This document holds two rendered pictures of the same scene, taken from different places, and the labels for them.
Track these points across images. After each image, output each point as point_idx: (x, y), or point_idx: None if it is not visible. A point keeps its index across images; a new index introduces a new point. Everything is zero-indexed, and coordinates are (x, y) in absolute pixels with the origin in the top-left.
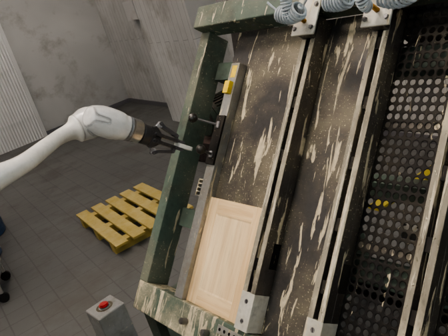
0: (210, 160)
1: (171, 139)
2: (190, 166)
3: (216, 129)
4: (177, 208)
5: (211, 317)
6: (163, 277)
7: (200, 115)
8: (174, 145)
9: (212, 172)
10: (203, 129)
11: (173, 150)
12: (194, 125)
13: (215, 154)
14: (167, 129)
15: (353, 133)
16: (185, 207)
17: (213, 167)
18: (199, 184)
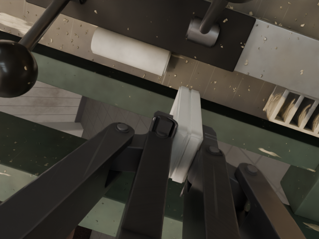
0: (229, 36)
1: (155, 175)
2: (181, 184)
3: (89, 1)
4: (305, 229)
5: None
6: None
7: (25, 140)
8: (178, 177)
9: (283, 32)
10: (72, 141)
11: (241, 170)
12: (55, 158)
13: (210, 2)
14: (47, 202)
15: None
16: (288, 207)
17: (259, 28)
18: (290, 123)
